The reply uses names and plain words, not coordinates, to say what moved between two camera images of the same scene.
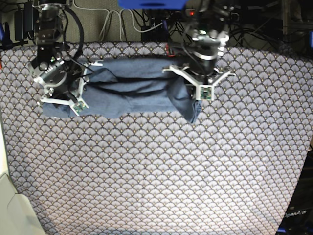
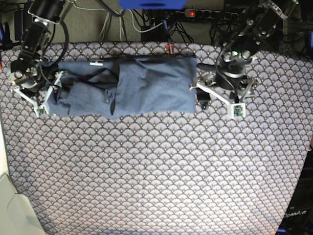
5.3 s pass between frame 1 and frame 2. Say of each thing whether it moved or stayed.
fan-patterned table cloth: stayed
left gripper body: moved
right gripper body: moved
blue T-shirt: stayed
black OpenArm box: stayed
